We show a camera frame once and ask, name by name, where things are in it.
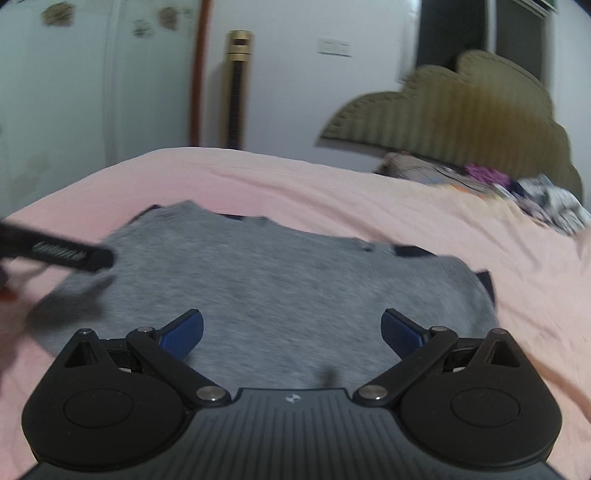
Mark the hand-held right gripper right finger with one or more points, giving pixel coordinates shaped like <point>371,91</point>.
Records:
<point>400,333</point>

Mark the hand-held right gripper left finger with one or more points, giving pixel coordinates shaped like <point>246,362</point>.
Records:
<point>183,333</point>

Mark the navy and grey knit sweater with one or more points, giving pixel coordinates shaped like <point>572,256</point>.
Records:
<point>277,286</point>

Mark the pile of mixed clothes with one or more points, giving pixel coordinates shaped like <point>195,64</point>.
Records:
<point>549,203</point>

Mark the pink bed blanket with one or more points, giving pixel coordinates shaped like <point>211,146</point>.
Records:
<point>369,203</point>

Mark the pale sliding wardrobe door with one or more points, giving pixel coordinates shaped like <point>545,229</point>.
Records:
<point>69,101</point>

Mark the purple cloth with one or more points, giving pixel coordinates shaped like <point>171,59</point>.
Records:
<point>485,174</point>

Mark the olive padded headboard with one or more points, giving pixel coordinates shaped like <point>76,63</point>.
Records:
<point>461,120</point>

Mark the red-brown wooden pole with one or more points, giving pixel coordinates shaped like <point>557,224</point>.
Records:
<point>201,69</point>

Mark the gold tower fan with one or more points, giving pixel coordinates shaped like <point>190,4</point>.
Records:
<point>238,92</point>

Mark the dark window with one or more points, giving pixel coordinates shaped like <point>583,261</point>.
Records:
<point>443,32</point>

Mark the white wall socket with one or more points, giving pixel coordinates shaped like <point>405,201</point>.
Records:
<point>328,46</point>
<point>343,48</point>

